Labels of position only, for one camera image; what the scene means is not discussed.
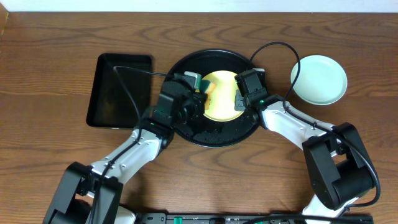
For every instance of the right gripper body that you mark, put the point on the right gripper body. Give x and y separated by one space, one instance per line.
246 105

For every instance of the yellow plate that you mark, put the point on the yellow plate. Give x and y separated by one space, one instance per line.
222 99

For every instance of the yellow green sponge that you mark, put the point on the yellow green sponge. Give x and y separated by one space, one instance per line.
207 87

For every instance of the light blue plate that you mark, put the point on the light blue plate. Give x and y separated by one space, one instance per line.
319 80

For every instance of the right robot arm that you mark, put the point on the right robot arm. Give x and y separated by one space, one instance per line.
340 170

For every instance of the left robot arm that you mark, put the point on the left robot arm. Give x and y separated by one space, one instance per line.
91 194

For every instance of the black round tray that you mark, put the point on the black round tray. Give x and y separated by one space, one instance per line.
204 131

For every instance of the black rectangular tray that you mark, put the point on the black rectangular tray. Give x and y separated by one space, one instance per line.
121 86

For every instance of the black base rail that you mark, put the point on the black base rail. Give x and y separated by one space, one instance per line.
217 218

